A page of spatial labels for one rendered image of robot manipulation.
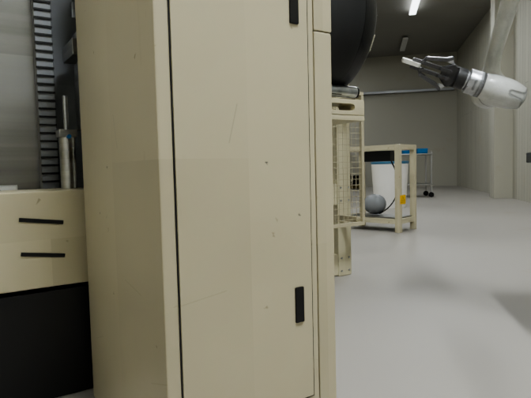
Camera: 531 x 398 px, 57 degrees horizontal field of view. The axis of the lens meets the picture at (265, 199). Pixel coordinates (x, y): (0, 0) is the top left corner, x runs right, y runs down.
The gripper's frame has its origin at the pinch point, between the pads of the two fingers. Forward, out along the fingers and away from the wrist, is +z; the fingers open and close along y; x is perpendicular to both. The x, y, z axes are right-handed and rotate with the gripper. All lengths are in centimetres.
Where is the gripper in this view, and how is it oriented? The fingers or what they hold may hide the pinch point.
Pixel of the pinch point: (411, 61)
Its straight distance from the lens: 193.6
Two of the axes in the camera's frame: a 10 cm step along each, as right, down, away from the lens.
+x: 2.9, -4.0, 8.7
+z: -9.2, -3.6, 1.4
